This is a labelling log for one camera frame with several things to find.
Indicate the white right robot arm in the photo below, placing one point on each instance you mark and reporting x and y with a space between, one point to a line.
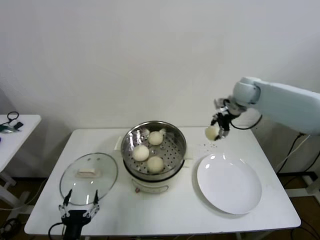
287 105

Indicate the stainless steel steamer basket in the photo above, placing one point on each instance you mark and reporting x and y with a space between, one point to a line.
172 152

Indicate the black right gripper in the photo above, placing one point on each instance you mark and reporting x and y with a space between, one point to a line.
223 120

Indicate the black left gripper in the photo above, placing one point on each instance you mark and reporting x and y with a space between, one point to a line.
75 221

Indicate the small black device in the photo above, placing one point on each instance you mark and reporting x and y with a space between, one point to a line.
18 125

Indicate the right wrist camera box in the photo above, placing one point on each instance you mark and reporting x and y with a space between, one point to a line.
220 102

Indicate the white steamed baozi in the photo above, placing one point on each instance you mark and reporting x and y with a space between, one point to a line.
155 164
155 138
140 153
212 132

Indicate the white side table with laptop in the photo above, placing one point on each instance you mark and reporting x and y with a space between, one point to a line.
25 130

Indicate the white electric cooker base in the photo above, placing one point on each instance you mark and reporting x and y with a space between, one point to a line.
150 186

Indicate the white round plate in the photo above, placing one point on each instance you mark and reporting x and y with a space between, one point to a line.
227 182

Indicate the white side table with label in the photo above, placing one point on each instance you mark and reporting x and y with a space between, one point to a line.
310 185

